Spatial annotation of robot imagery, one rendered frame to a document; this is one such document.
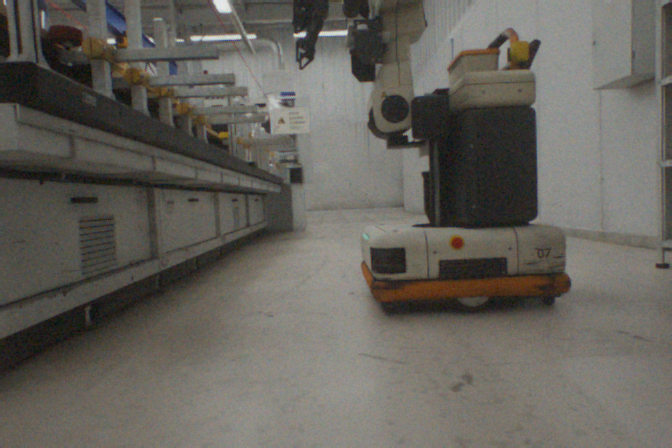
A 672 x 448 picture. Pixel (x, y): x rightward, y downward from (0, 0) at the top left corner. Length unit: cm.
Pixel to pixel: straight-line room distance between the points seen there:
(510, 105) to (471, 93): 14
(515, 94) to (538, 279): 62
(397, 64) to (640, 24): 192
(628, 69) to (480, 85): 178
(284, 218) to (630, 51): 433
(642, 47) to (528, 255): 199
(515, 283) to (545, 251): 15
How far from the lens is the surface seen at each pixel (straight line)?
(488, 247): 163
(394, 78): 181
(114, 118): 142
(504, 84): 172
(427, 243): 158
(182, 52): 145
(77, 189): 179
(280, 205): 626
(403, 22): 190
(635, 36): 341
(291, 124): 617
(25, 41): 119
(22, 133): 116
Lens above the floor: 40
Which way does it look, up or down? 3 degrees down
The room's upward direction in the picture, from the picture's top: 3 degrees counter-clockwise
